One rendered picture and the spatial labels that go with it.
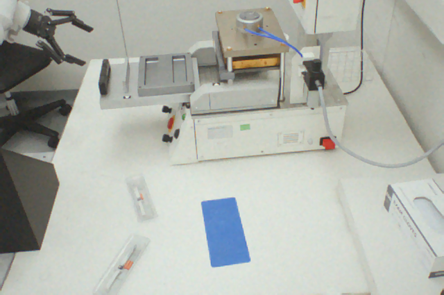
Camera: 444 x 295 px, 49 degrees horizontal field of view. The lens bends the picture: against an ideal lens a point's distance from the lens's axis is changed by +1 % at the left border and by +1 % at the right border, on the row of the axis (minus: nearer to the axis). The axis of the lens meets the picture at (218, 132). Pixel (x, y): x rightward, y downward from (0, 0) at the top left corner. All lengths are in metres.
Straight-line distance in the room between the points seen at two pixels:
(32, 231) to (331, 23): 0.92
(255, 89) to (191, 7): 1.61
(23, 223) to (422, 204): 0.96
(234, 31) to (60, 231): 0.74
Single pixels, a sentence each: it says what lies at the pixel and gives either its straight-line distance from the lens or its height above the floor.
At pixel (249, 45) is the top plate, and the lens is 1.36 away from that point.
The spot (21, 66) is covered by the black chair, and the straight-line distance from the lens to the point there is 2.82.
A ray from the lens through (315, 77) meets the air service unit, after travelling 1.27.
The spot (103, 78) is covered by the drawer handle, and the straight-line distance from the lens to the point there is 1.47.
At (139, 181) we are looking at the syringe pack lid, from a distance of 1.44.
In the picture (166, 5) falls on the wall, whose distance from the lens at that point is 2.93.
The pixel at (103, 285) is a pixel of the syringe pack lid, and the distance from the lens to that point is 1.22.
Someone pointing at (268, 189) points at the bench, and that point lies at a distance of 1.41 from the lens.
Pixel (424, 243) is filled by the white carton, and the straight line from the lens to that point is 1.20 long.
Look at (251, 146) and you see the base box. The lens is 1.48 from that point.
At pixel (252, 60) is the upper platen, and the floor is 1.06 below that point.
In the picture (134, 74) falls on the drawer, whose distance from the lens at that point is 1.55.
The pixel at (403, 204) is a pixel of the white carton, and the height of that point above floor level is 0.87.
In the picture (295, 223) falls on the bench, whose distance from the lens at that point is 1.32.
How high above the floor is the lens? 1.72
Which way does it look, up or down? 37 degrees down
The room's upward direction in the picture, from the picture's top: 3 degrees counter-clockwise
